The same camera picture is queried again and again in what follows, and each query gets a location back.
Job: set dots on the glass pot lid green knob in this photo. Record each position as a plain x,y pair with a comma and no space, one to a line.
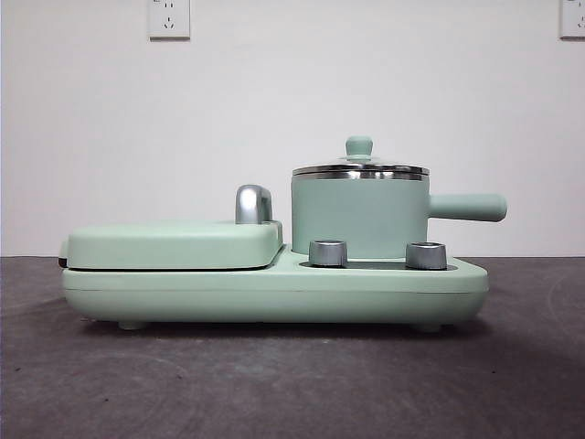
360,146

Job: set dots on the silver control knob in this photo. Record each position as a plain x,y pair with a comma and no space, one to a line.
426,255
328,252

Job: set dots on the white wall socket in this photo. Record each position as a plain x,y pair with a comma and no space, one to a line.
169,20
573,18

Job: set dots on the mint green breakfast machine base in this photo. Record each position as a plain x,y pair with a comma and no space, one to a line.
228,292

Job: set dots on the mint green steamer pot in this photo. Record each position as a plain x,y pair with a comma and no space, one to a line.
356,210

